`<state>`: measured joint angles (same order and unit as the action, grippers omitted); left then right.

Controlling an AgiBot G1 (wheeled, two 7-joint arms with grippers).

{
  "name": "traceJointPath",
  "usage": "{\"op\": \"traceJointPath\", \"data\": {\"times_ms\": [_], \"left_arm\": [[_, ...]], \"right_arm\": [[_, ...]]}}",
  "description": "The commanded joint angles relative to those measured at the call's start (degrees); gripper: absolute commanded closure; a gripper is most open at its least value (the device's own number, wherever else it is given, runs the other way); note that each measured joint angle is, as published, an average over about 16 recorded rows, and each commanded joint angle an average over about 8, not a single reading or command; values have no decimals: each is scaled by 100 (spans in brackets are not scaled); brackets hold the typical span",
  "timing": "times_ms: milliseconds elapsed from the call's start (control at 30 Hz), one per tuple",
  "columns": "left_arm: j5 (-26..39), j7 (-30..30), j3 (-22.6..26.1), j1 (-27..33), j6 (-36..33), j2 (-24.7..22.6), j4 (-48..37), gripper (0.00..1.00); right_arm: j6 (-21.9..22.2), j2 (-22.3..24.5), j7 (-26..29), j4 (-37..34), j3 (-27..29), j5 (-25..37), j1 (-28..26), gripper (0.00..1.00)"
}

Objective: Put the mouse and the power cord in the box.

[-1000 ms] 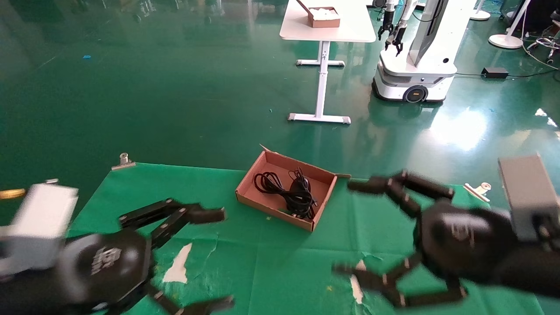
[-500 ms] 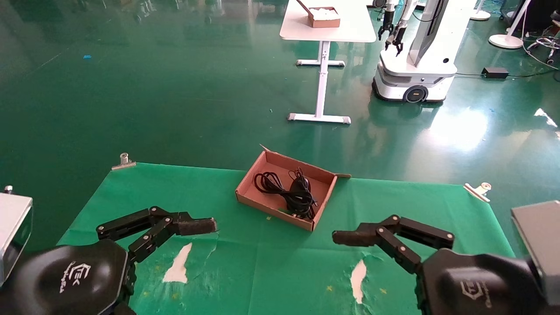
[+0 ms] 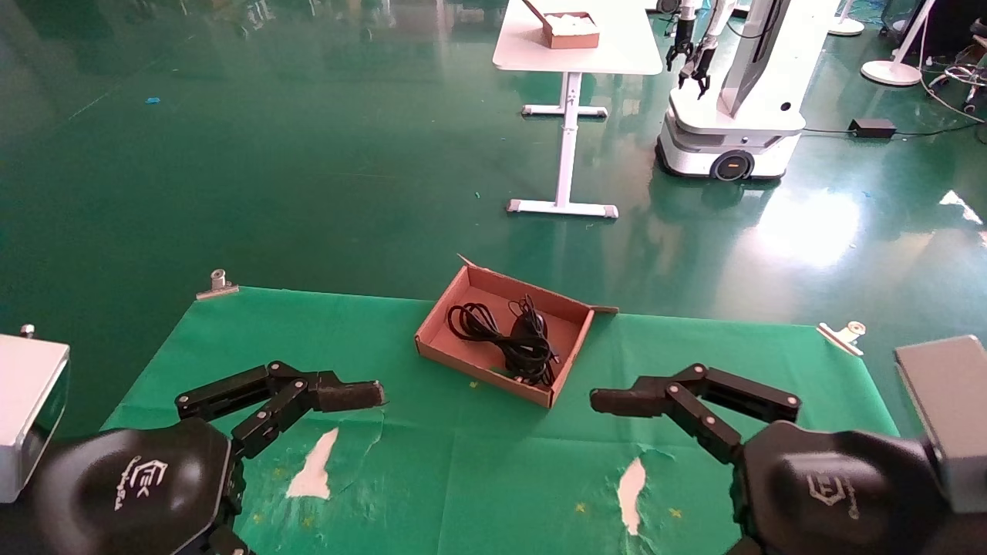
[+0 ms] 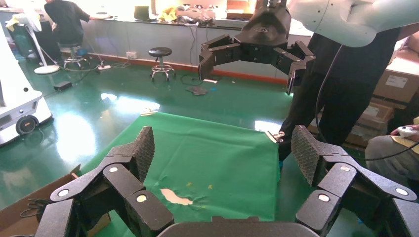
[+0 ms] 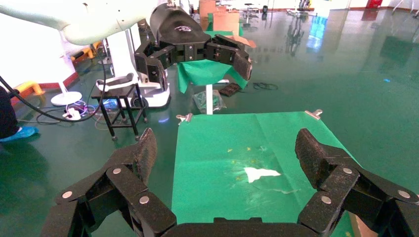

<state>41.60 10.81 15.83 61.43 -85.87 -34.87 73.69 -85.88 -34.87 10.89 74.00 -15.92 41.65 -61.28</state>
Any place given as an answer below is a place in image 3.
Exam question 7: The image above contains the small brown cardboard box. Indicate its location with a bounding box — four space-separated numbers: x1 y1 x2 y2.
522 0 601 51

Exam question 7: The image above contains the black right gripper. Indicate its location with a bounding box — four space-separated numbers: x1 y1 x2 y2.
728 420 946 555

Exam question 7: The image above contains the green table cloth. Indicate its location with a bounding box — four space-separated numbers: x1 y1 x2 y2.
100 287 900 555

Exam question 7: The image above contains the black wired computer mouse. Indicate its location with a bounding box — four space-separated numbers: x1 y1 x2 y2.
507 294 553 349

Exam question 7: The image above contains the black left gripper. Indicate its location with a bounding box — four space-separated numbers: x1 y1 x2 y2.
32 419 252 555

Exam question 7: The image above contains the chrome base office chair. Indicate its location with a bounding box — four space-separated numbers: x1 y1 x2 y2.
929 32 987 116

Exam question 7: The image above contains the small black robot gripper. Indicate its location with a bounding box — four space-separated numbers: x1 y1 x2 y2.
678 42 715 99
666 29 696 72

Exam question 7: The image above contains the white filling in small box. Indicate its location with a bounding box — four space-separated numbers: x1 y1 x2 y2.
550 12 599 36

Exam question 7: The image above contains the white background table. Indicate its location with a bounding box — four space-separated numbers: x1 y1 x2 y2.
492 0 664 220

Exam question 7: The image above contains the silver binder clip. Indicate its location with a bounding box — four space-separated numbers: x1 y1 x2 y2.
816 321 867 358
195 268 240 301

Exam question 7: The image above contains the black power cable with plug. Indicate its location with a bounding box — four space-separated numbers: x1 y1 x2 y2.
447 302 561 387

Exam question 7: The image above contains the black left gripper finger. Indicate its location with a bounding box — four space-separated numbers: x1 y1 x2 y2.
175 360 386 460

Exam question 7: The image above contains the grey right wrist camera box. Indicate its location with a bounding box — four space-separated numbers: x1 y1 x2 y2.
894 334 987 515

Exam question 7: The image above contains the black power adapter brick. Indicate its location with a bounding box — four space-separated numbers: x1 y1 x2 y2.
848 117 898 140

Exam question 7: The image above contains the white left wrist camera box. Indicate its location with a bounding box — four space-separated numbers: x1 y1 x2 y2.
0 324 72 504

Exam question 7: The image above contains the white floor stand large base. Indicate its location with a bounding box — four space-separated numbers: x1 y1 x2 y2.
861 0 938 87

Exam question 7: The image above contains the white floor stand small base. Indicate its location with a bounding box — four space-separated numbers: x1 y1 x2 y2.
828 0 866 37

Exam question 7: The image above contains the white wheeled background robot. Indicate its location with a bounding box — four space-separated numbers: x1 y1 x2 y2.
655 0 843 183

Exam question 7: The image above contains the black adapter floor cable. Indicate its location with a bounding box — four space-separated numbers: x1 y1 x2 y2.
800 123 987 141

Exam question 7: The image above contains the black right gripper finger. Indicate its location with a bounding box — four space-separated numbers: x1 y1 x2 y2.
590 363 802 465

